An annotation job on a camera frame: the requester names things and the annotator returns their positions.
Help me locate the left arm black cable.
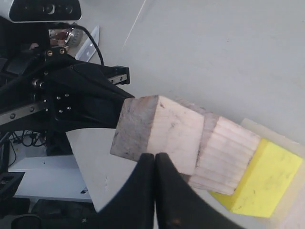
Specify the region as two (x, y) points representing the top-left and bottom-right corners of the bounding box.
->
(71, 23), (105, 66)

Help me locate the large pale wooden cube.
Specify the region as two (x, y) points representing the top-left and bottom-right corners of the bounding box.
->
(240, 117), (305, 229)

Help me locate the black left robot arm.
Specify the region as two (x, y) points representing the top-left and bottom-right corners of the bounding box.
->
(0, 19), (131, 132)

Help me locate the yellow cube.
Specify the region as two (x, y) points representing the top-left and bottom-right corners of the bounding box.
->
(211, 138), (303, 218)

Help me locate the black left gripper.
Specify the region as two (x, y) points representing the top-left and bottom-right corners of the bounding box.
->
(0, 47), (134, 131)

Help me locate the medium knotty wooden cube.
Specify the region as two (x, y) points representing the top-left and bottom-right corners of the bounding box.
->
(178, 99), (261, 195)

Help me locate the small pale wooden cube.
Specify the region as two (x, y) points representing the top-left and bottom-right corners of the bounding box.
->
(110, 95), (204, 175)

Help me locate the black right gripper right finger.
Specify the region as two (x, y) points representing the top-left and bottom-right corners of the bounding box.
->
(155, 153), (241, 229)

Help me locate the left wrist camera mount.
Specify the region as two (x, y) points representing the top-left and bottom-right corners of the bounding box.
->
(0, 0), (81, 23)

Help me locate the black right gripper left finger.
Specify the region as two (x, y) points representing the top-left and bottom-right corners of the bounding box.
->
(80, 153), (155, 229)

